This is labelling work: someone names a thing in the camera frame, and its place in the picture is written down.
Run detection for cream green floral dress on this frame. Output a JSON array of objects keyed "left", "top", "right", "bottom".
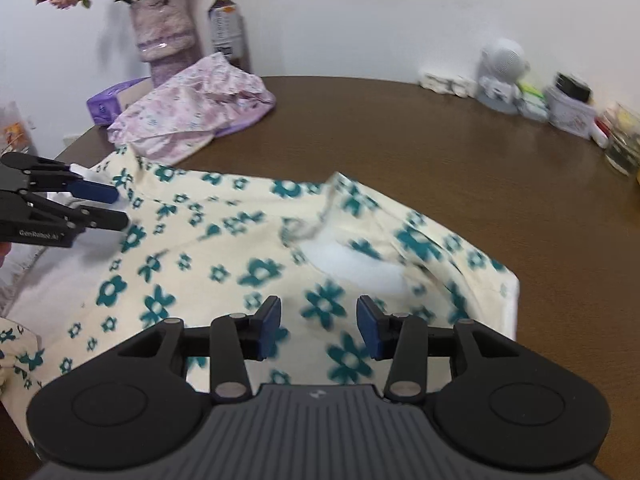
[{"left": 1, "top": 148, "right": 520, "bottom": 429}]

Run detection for purple tissue pack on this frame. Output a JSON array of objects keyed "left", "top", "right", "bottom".
[{"left": 87, "top": 77, "right": 153, "bottom": 127}]

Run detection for pink floral garment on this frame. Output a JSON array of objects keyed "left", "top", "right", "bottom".
[{"left": 107, "top": 53, "right": 276, "bottom": 165}]

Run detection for pink purple vase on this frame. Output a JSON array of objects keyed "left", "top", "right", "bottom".
[{"left": 130, "top": 0, "right": 198, "bottom": 88}]

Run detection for plastic drink bottle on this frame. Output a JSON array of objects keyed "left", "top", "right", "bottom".
[{"left": 208, "top": 0, "right": 245, "bottom": 67}]

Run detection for white power strip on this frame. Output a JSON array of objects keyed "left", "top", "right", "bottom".
[{"left": 419, "top": 73, "right": 477, "bottom": 99}]

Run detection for green white small boxes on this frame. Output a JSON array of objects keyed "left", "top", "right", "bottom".
[{"left": 516, "top": 81, "right": 549, "bottom": 122}]

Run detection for white tin box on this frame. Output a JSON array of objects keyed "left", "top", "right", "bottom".
[{"left": 544, "top": 86, "right": 597, "bottom": 140}]

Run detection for glass cup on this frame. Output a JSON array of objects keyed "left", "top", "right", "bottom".
[{"left": 604, "top": 103, "right": 639, "bottom": 176}]

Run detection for white astronaut figurine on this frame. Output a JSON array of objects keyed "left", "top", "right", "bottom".
[{"left": 475, "top": 38, "right": 529, "bottom": 115}]

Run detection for black charger block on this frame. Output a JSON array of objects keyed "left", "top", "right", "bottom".
[{"left": 554, "top": 73, "right": 591, "bottom": 103}]

